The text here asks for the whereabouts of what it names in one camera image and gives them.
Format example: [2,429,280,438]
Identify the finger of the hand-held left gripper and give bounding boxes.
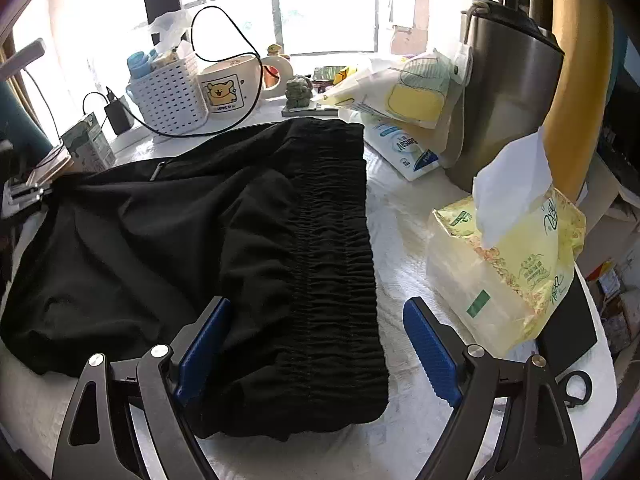
[0,174,51,218]

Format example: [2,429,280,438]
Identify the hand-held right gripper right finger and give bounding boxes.
[402,296,583,480]

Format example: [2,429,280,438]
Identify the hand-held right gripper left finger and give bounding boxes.
[52,296,232,480]

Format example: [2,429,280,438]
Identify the black pants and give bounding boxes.
[0,117,390,441]

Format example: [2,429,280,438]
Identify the blue curtain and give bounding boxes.
[0,80,51,161]

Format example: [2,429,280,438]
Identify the green and white milk carton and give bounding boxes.
[60,114,117,173]

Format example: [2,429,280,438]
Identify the yellow tissue pack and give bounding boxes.
[426,127,587,356]

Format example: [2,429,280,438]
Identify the black charger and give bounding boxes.
[104,87,136,135]

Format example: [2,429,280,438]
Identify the black flat pouch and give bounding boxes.
[537,275,598,366]

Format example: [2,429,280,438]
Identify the blue bottle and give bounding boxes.
[126,50,158,78]

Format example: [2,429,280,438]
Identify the white perforated basket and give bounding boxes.
[125,52,211,136]

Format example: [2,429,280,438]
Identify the white and blue wipes pack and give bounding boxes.
[360,110,443,182]

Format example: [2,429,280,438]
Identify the white mug with bear print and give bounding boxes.
[196,55,295,118]

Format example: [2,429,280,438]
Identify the yellow and white plastic bag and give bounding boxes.
[320,50,473,128]

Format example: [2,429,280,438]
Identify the steel thermos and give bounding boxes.
[445,0,566,193]

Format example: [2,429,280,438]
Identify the small green figurine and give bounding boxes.
[281,74,317,113]

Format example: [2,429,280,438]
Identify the yellow curtain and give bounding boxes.
[545,0,616,201]

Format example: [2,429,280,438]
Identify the black ring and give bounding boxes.
[565,370,594,407]

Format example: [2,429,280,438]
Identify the black cable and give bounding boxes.
[82,6,266,137]

